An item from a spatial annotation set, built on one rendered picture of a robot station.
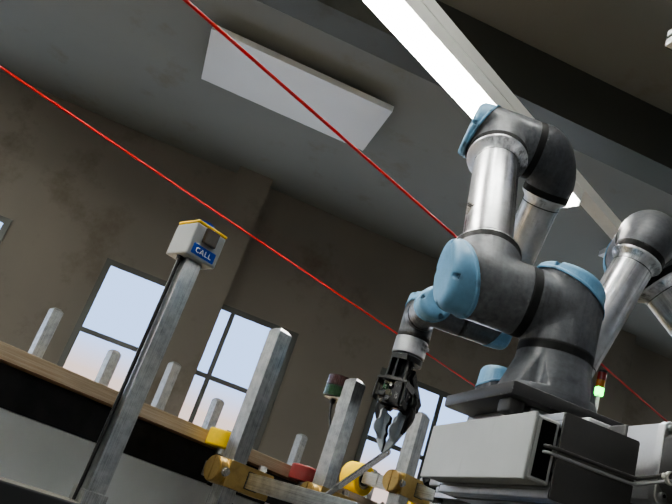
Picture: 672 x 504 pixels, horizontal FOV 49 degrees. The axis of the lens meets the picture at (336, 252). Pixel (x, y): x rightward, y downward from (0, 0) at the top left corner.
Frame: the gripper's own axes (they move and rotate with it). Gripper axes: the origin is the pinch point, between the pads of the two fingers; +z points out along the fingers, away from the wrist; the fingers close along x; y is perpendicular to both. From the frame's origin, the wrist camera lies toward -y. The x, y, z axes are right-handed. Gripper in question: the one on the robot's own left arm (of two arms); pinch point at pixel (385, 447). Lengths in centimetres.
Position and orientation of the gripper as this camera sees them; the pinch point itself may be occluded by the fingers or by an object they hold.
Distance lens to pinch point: 165.1
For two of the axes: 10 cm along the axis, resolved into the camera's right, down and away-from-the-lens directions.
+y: -3.7, -4.6, -8.1
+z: -3.1, 8.8, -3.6
